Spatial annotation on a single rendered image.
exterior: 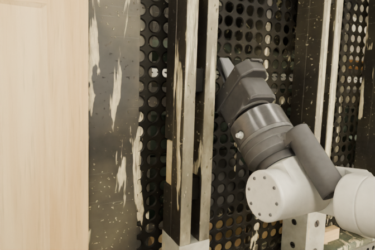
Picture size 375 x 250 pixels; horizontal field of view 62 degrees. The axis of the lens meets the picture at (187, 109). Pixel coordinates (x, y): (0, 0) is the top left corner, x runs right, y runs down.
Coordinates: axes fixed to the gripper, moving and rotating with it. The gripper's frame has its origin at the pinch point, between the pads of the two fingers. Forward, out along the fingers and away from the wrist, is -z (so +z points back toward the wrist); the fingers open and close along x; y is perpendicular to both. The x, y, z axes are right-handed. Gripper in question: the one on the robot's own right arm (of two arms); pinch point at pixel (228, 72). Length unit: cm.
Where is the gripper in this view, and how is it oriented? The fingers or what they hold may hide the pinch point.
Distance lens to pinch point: 56.8
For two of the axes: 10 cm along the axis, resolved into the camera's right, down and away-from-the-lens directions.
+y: -8.8, 0.2, -4.8
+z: 3.2, 7.7, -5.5
